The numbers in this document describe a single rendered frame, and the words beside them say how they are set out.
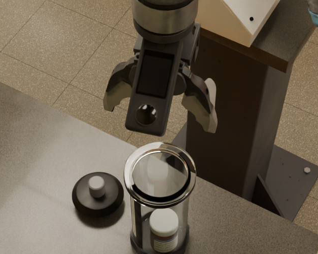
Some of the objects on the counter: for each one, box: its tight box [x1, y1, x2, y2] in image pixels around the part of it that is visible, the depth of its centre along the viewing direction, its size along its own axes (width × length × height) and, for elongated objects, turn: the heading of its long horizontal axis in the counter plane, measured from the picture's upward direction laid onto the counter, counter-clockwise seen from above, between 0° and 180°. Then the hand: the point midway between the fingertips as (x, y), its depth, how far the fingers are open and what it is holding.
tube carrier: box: [124, 142, 196, 254], centre depth 118 cm, size 11×11×21 cm
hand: (158, 125), depth 99 cm, fingers open, 14 cm apart
